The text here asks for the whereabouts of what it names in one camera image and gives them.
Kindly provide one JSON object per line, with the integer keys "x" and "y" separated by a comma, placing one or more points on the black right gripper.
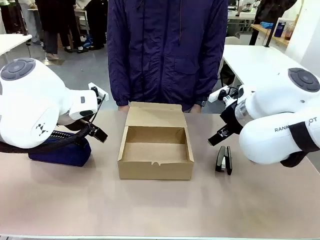
{"x": 231, "y": 117}

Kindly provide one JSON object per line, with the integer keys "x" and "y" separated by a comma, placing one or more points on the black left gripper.
{"x": 88, "y": 127}

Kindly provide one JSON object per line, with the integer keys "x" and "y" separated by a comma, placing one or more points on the navy blue zipper pouch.
{"x": 62, "y": 156}

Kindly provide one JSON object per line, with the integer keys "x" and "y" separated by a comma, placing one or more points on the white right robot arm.
{"x": 270, "y": 107}

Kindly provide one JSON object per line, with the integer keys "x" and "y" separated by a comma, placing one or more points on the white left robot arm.
{"x": 30, "y": 105}

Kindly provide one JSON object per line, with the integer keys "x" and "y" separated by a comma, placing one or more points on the brown cardboard box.
{"x": 155, "y": 171}

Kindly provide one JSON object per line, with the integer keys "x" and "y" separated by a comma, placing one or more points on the person's right hand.
{"x": 123, "y": 108}

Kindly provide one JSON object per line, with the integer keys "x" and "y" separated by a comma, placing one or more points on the person's left hand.
{"x": 195, "y": 109}

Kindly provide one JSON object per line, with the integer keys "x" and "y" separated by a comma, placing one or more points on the black stapler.
{"x": 221, "y": 160}

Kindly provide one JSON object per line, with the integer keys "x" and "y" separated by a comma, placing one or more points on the dark wrist watch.
{"x": 202, "y": 103}

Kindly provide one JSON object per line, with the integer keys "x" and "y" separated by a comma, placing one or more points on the large white table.
{"x": 252, "y": 60}

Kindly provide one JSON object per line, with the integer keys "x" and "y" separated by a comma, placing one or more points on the blue plastic bag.
{"x": 86, "y": 42}

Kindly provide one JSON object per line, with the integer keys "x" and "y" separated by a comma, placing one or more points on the beige chair back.
{"x": 235, "y": 40}

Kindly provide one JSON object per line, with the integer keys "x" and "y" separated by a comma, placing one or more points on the person in navy jacket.
{"x": 165, "y": 50}

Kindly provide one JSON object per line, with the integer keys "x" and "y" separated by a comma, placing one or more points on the bystander in dark trousers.
{"x": 98, "y": 25}

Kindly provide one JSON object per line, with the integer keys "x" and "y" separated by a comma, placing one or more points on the wooden top table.
{"x": 267, "y": 31}

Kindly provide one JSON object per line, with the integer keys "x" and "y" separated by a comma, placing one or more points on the blue cloth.
{"x": 266, "y": 25}

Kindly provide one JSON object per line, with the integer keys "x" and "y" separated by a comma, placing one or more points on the bystander in black coat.
{"x": 53, "y": 20}

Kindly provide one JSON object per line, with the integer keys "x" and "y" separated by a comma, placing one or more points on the brown glass jar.
{"x": 289, "y": 31}

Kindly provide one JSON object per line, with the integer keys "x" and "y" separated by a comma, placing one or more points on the small white table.
{"x": 12, "y": 42}

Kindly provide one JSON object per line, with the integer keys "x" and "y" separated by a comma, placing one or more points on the bystander in dark jacket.
{"x": 272, "y": 10}

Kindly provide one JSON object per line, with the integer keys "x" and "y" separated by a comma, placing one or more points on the bystander in light clothes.
{"x": 31, "y": 17}

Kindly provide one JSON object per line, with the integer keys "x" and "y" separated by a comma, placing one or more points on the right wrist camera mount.
{"x": 219, "y": 95}

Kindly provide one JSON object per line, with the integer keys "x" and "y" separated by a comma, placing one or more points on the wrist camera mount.
{"x": 219, "y": 95}
{"x": 100, "y": 92}

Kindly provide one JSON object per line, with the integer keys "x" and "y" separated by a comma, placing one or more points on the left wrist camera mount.
{"x": 100, "y": 92}

